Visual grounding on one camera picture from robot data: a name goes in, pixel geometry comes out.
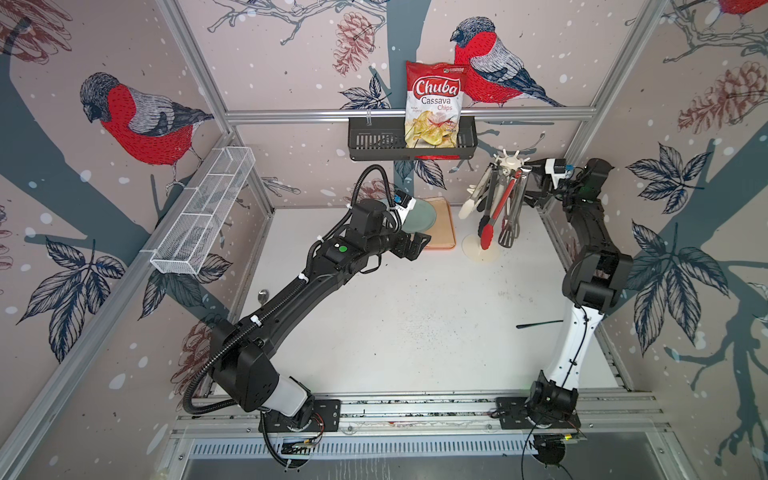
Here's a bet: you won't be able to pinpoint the cream handled utensil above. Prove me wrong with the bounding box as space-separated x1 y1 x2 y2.
498 165 532 249

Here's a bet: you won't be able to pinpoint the red silicone tongs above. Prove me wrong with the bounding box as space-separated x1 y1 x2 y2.
480 168 522 250

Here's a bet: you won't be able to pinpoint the black steel tongs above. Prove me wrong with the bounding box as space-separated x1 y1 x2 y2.
478 166 499 237

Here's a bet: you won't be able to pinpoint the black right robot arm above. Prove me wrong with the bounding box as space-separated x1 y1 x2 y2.
526 158 633 419

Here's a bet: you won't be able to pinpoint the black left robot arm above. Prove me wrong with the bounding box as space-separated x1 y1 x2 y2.
182 164 431 429

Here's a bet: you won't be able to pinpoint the cream utensil rack stand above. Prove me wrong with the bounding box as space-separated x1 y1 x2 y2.
458 150 533 262

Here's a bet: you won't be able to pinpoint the green ceramic plate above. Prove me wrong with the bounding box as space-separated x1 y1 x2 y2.
402 198 437 233

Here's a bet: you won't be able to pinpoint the orange tray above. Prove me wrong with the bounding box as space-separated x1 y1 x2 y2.
425 197 457 251

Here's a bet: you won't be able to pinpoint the Chuba cassava chips bag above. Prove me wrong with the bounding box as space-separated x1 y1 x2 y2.
404 62 468 150

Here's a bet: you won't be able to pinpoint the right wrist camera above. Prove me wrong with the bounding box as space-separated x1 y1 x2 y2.
544 158 574 190

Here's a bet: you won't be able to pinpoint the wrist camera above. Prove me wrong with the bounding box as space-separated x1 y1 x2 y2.
544 158 574 190
393 189 417 233

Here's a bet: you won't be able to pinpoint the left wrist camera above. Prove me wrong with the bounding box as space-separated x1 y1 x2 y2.
393 189 417 233

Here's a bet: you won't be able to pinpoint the black wire shelf basket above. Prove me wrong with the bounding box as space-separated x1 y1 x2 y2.
347 116 478 162

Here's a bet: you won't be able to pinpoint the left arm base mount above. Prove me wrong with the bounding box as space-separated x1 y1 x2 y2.
262 394 341 433

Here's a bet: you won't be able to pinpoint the white mesh wall basket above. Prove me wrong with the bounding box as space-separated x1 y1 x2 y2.
150 146 255 275

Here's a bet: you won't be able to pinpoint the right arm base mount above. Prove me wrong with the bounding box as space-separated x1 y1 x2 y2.
489 371 581 430

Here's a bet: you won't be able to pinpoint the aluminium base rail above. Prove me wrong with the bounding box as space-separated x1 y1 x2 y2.
171 388 669 465

